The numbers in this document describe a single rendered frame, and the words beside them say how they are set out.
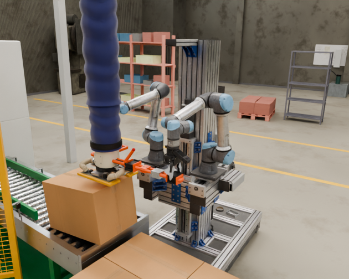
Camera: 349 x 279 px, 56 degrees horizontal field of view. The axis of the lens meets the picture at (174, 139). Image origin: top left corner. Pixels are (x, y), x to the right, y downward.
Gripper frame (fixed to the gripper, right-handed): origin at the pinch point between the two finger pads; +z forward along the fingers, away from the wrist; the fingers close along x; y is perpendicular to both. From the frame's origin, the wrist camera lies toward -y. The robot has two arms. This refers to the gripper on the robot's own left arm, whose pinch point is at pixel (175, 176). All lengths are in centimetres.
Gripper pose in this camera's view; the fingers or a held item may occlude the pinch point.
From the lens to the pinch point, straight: 205.5
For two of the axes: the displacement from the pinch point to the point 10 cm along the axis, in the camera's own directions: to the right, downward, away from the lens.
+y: -8.2, -1.7, 5.4
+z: -0.1, 9.6, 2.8
